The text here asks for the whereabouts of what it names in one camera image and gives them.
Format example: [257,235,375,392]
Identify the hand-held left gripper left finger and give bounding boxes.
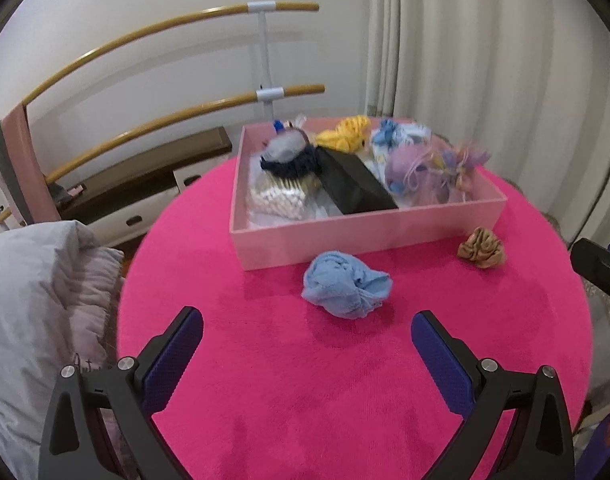
[37,306,204,480]

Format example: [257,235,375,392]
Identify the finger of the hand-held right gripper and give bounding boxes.
[570,237,610,313]

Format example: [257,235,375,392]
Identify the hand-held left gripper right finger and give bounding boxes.
[411,310,578,480]

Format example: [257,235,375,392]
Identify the pink cardboard box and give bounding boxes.
[229,116,508,272]

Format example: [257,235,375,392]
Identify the pink face mask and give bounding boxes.
[385,142,456,206]

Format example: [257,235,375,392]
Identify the bag of cotton swabs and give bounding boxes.
[247,172,320,221]

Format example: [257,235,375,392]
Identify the black soft case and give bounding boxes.
[312,147,400,216]

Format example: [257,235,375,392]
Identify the navy knitted scrunchie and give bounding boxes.
[260,147,320,181]

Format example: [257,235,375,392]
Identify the yellow scrunchie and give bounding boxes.
[315,116,373,153]

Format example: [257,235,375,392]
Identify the tan satin scrunchie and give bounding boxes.
[457,226,506,268]

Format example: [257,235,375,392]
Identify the white storage box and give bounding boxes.
[92,192,173,248]
[172,169,203,193]

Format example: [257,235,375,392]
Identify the lilac mesh pouch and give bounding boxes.
[435,140,492,193]

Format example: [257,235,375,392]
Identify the purple cloth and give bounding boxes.
[575,410,610,480]

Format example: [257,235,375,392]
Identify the low white drawer bench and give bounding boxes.
[50,127,233,218]

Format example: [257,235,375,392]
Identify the white blue printed cloth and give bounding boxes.
[372,119,430,161]

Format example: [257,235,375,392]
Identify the cream curtain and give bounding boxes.
[365,0,610,221]

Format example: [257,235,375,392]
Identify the pink padded panel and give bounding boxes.
[0,105,60,226]

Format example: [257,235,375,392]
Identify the wooden barre rail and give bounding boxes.
[45,84,326,186]
[20,2,320,111]

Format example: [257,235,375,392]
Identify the white barre post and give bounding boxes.
[247,1,286,121]

